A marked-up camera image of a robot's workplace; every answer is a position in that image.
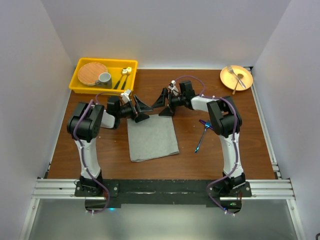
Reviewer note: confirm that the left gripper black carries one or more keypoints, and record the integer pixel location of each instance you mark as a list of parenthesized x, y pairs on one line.
[(141, 107)]

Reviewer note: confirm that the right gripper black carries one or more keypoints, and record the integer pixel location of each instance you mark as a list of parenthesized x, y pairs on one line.
[(161, 102)]

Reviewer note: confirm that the grey cloth napkin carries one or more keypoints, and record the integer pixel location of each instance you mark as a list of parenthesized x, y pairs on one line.
[(152, 138)]

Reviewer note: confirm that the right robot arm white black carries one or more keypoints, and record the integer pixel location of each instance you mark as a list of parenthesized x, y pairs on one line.
[(224, 118)]

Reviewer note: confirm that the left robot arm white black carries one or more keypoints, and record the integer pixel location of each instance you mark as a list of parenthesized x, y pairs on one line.
[(84, 126)]

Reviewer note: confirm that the blue metallic knife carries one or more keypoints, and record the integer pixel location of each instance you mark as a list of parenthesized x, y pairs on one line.
[(207, 124)]

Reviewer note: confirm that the grey ceramic mug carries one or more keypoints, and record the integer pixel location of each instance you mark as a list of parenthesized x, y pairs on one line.
[(104, 80)]

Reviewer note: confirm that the blue metallic fork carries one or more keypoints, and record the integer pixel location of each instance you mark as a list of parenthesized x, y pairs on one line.
[(201, 140)]

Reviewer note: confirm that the yellow plastic bin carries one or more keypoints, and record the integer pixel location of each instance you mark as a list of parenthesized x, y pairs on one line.
[(114, 66)]

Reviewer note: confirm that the round wooden plate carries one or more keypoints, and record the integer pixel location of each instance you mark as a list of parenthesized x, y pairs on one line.
[(89, 73)]

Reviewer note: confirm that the tan round plate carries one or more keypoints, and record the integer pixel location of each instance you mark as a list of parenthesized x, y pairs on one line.
[(241, 79)]

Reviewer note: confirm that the silver fork on plate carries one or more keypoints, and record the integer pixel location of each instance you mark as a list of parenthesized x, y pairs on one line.
[(231, 71)]

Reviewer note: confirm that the silver knife on plate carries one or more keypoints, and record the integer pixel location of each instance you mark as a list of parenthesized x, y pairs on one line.
[(239, 77)]

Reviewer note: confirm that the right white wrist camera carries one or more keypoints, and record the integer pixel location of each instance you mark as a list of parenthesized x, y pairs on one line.
[(172, 87)]

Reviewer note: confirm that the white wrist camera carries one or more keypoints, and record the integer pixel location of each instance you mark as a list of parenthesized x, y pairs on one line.
[(126, 96), (172, 87)]

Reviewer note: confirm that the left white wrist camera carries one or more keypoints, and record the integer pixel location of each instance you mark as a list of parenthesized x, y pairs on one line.
[(126, 96)]

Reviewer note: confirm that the gold spoon black handle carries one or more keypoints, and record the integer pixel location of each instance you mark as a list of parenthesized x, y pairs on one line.
[(123, 73)]

